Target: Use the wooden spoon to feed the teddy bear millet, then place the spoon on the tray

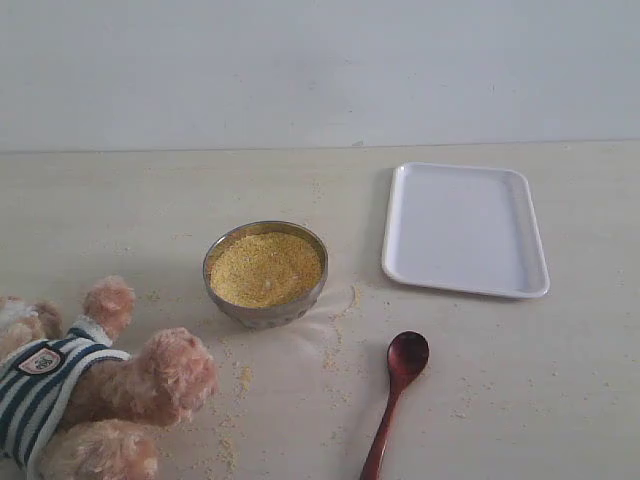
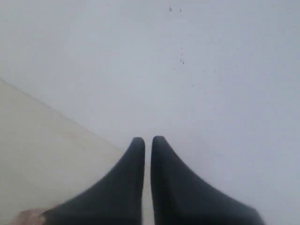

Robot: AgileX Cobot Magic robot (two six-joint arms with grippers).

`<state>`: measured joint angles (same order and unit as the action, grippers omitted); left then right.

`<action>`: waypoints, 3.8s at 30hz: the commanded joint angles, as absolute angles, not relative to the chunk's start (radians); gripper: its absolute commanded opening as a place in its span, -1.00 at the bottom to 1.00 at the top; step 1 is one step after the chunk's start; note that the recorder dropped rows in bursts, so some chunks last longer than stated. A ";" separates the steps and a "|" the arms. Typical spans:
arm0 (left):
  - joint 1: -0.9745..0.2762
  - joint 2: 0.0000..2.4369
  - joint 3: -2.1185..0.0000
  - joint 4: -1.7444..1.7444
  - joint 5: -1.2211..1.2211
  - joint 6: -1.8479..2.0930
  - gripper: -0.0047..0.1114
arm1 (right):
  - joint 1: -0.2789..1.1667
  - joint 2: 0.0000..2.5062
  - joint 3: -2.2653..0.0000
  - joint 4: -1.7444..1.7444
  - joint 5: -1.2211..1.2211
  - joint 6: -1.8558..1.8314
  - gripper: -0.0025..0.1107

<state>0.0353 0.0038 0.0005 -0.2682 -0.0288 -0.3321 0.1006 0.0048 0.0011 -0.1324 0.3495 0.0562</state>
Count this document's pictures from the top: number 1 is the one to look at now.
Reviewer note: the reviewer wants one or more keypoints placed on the dark red wooden spoon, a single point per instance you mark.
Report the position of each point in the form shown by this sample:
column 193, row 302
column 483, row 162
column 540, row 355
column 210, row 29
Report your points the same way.
column 407, row 357

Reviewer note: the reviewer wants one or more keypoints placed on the tan teddy bear striped shirt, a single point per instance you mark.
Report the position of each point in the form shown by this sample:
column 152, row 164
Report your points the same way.
column 73, row 406

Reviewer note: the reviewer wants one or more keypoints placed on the steel bowl of yellow grain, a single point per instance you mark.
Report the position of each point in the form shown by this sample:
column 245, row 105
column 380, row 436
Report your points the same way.
column 266, row 274

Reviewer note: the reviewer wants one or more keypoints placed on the white rectangular plastic tray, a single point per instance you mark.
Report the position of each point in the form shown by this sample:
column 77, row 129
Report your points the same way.
column 464, row 229

